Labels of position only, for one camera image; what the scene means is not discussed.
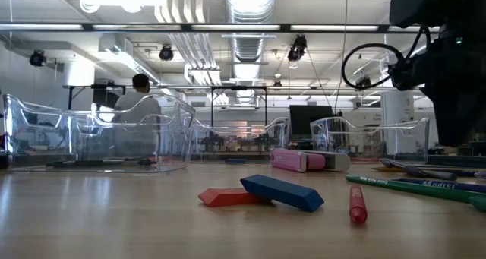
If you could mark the yellow pencil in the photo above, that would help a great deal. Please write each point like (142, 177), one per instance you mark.
(387, 169)

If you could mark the black monitor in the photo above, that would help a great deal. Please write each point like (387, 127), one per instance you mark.
(309, 118)

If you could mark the red crayon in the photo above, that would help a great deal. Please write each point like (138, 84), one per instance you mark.
(358, 207)

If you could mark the orange red eraser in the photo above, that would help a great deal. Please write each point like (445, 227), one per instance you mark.
(224, 197)

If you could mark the person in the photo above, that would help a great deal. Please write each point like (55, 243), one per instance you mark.
(136, 103)

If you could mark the black crossbar with lights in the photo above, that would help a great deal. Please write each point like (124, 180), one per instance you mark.
(186, 27)

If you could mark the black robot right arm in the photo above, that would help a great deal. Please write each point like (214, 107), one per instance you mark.
(436, 4)

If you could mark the grey crayon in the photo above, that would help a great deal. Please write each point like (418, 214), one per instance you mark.
(465, 172)

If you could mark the green pencil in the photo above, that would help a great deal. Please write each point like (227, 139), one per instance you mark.
(417, 188)

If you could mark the silver ventilation duct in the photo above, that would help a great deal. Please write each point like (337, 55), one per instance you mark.
(248, 48)

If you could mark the white column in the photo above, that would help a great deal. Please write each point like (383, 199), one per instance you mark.
(77, 74)
(396, 114)

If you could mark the blue marker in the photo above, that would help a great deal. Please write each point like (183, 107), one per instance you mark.
(455, 185)

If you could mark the small blue eraser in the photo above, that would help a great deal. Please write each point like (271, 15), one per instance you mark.
(236, 161)

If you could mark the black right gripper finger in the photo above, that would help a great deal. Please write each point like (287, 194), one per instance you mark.
(455, 122)

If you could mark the clear plastic bin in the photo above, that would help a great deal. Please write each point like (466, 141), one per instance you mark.
(23, 145)
(125, 123)
(414, 141)
(279, 137)

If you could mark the black ceiling spotlight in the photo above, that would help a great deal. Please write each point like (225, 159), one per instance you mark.
(363, 82)
(37, 58)
(298, 46)
(166, 54)

